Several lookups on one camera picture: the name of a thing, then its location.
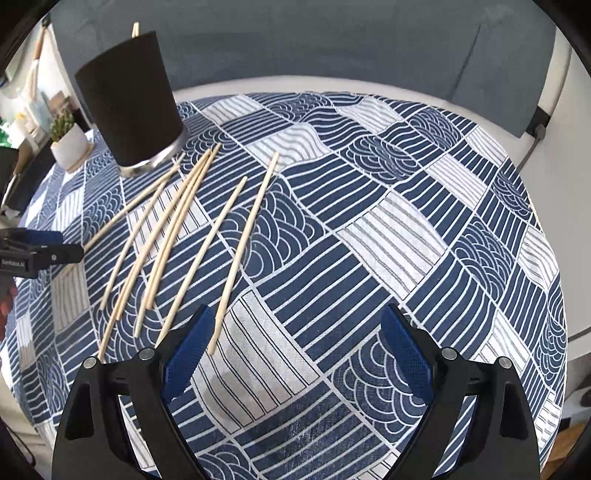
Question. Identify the black cup with metal base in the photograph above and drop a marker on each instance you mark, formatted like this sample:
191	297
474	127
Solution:
124	101

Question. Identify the succulent in white pot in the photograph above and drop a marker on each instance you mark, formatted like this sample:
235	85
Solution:
69	147

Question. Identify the round wooden coaster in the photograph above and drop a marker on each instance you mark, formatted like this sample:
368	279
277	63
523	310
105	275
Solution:
74	169

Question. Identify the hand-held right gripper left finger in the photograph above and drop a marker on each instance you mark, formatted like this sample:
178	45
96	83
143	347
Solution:
189	350

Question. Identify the thin wooden chopstick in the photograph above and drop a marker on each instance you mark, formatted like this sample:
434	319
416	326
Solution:
135	30

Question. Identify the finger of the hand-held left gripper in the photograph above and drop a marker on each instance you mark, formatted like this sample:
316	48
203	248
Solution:
60	254

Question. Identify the bunch of wooden chopsticks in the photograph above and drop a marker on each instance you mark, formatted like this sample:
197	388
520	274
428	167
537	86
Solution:
266	189

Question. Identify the grey blue sofa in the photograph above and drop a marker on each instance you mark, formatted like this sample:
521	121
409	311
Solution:
300	41

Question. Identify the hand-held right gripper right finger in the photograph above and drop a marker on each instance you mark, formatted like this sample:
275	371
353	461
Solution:
406	350

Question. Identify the person's left hand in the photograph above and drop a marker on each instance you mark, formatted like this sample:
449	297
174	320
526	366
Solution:
4	309

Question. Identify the blue white patterned tablecloth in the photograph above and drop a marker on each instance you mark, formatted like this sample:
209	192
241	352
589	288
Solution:
369	230

